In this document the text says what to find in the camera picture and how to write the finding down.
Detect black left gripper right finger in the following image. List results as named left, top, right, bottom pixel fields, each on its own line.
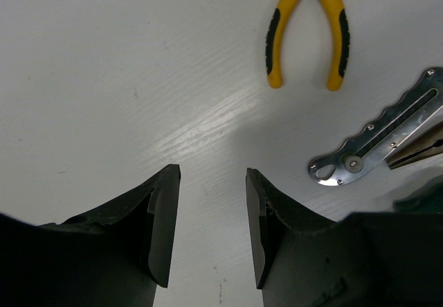
left=246, top=169, right=442, bottom=306

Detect yellow black long-nose pliers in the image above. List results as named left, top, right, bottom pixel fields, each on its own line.
left=265, top=0, right=350, bottom=91

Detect yellow black combination pliers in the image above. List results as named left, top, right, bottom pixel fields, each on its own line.
left=386, top=122, right=442, bottom=169

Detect green stubby screwdriver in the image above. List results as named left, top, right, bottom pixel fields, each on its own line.
left=393, top=182, right=442, bottom=214

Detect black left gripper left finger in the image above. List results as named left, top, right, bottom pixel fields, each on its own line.
left=1, top=164, right=181, bottom=306

